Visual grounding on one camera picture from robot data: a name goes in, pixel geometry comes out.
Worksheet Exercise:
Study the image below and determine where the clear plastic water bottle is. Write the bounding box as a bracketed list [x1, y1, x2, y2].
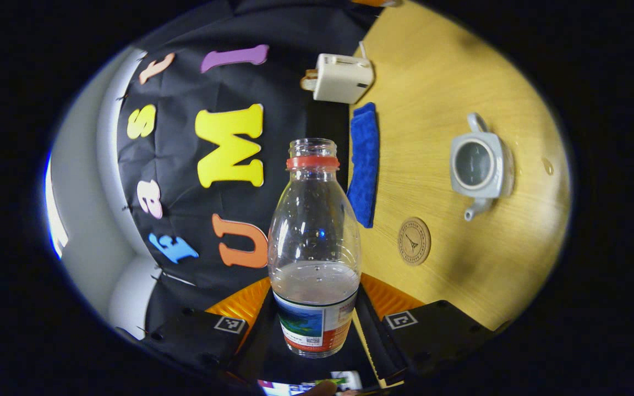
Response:
[267, 138, 362, 359]

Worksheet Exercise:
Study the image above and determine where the white toaster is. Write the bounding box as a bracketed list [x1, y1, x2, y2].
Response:
[313, 53, 375, 105]

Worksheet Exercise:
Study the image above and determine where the blue towel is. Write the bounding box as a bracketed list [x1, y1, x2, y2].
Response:
[346, 102, 380, 229]

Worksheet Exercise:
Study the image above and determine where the round brown coaster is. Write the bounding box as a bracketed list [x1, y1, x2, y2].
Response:
[397, 217, 432, 267]

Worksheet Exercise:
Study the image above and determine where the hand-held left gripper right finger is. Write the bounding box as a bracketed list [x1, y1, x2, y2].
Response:
[353, 273, 507, 388]

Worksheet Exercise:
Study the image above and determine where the black backdrop cloth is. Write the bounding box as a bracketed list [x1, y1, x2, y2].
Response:
[116, 0, 384, 336]

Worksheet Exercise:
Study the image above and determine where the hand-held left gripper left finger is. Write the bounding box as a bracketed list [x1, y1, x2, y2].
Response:
[141, 277, 282, 383]

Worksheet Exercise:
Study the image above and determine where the white teacup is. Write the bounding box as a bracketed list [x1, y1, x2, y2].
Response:
[449, 113, 516, 222]

